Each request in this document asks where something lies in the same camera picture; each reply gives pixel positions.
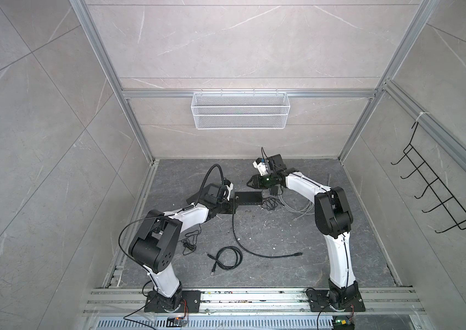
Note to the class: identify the flat dark grey network switch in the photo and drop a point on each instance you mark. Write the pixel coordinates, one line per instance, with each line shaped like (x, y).
(195, 199)

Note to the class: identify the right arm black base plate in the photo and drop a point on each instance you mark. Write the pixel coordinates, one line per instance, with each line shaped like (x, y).
(334, 301)

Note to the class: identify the aluminium mounting rail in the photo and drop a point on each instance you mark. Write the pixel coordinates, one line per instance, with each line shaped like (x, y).
(260, 301)

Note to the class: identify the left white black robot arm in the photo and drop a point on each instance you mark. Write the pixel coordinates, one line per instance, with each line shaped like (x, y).
(154, 244)

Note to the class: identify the black wire hook rack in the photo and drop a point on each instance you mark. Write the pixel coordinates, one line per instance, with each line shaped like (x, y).
(435, 186)

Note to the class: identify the white wire mesh basket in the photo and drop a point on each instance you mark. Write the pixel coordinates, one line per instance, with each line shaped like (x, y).
(240, 110)

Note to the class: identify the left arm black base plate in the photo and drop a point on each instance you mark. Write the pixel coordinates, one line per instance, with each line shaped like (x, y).
(182, 301)

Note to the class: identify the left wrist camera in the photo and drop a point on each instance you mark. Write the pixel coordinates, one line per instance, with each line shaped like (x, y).
(227, 189)

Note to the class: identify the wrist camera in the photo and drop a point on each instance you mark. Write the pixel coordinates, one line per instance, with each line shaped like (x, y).
(261, 166)
(227, 189)

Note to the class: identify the black power adapter with cable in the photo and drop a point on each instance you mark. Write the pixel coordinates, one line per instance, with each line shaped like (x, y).
(273, 201)

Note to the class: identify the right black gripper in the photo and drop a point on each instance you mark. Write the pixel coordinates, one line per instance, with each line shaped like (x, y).
(256, 182)

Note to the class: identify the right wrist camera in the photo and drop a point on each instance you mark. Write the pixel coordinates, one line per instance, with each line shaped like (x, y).
(261, 166)

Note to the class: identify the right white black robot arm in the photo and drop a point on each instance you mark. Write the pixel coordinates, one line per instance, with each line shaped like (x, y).
(333, 218)

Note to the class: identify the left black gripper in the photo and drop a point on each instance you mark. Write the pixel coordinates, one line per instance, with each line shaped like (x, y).
(233, 206)

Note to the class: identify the ribbed black network switch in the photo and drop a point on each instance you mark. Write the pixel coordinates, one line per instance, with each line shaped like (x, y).
(252, 198)

